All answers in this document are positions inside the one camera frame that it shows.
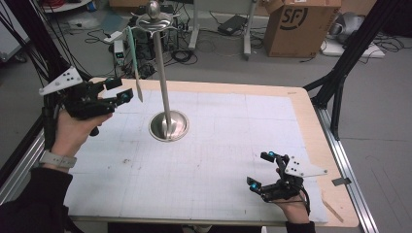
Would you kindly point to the round white table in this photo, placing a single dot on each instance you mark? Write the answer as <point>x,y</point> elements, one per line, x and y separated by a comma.
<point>64,6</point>

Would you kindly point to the black flat device on floor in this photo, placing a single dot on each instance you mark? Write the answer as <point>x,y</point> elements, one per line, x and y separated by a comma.
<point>232,24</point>

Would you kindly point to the white metal stand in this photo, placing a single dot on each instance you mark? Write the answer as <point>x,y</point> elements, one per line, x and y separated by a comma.
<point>247,35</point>

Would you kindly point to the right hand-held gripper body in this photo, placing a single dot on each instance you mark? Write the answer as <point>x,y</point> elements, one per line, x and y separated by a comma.
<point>290,181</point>

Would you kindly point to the thin wooden strip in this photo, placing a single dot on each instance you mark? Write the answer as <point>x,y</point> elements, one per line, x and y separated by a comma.
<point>333,211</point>

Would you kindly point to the person's left hand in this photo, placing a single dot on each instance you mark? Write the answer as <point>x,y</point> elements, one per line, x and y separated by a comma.
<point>73,132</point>

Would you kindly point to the brown cardboard box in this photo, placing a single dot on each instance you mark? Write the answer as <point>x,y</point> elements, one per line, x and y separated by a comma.
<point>298,27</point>

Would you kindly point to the person's right hand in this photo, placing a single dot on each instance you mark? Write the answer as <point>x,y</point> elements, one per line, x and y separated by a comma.
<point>294,208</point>

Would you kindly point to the white box with display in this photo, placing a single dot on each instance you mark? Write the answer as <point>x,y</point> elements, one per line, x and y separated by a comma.
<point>119,51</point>

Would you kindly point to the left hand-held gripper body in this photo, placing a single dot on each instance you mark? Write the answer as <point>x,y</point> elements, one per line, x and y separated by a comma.
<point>81,100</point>

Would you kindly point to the aluminium rail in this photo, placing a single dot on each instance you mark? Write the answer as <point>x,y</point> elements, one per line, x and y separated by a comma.
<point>346,168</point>
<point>19,165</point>

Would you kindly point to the white grid mat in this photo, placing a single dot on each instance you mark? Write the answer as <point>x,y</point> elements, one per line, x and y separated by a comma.
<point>210,136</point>

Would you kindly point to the grey rounded device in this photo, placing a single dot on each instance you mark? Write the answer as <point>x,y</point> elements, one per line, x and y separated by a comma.
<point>345,27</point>

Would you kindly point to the white flat board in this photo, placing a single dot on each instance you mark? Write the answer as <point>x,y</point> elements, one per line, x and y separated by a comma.
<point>336,50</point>

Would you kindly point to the black metal frame post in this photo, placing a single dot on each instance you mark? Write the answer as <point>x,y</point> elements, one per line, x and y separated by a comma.
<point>35,42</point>
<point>353,48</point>

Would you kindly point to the grey wristwatch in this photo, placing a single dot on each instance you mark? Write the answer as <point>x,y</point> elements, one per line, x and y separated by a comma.
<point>58,159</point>

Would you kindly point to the grey tape piece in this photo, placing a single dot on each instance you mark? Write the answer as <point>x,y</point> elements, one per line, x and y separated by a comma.
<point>341,181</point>

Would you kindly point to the white power strip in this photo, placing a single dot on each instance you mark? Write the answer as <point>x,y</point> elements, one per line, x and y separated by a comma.
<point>113,37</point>

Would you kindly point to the steel utensil rack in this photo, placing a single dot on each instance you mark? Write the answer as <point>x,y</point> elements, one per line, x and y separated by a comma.
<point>162,81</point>

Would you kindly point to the black computer tower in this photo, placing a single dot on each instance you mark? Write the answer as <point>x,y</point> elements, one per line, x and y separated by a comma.
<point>144,39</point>

